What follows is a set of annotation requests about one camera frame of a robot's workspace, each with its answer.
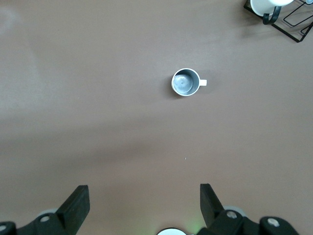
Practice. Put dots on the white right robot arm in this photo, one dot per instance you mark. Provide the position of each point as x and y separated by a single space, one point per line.
171 232

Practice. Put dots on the grey metal cup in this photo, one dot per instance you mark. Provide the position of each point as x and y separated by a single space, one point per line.
183 83

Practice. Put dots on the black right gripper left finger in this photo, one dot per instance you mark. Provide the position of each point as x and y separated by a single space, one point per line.
73 210

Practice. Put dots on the brown table cover mat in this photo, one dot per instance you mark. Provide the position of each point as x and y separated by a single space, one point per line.
97 98

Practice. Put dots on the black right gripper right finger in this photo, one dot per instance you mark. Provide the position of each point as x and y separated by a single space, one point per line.
211 208

